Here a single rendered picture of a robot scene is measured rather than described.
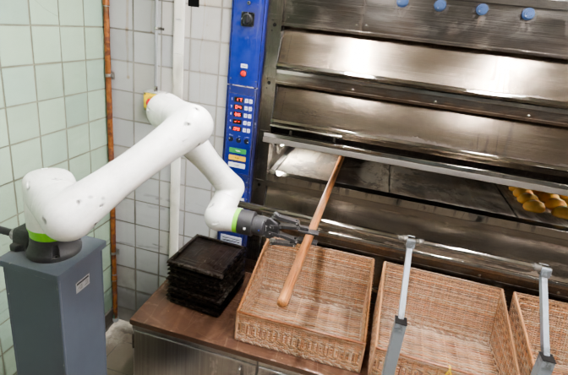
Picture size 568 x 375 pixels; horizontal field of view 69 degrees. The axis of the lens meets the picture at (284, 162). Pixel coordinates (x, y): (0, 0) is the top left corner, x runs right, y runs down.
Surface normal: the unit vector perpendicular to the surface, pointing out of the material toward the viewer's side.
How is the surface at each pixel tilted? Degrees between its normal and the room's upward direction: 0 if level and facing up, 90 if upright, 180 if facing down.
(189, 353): 90
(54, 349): 90
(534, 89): 70
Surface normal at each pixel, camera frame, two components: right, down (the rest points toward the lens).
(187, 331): 0.11, -0.94
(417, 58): -0.19, -0.04
